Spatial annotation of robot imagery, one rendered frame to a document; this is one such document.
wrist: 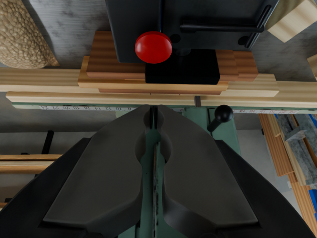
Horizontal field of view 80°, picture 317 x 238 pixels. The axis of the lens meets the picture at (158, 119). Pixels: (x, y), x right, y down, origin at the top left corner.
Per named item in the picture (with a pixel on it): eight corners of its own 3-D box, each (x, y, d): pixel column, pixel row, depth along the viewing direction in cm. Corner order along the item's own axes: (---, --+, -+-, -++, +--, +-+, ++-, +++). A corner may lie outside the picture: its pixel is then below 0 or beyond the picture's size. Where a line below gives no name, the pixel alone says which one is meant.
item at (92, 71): (229, 34, 28) (239, 75, 25) (226, 41, 29) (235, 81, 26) (95, 30, 28) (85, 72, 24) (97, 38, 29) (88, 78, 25)
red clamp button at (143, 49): (173, 28, 14) (174, 38, 14) (170, 58, 17) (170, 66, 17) (134, 27, 14) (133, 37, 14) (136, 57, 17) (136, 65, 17)
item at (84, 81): (223, 59, 33) (229, 85, 30) (220, 65, 34) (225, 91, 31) (83, 55, 32) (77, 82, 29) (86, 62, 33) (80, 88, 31)
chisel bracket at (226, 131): (229, 97, 28) (241, 154, 24) (205, 135, 40) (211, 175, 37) (179, 97, 28) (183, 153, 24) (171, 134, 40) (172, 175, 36)
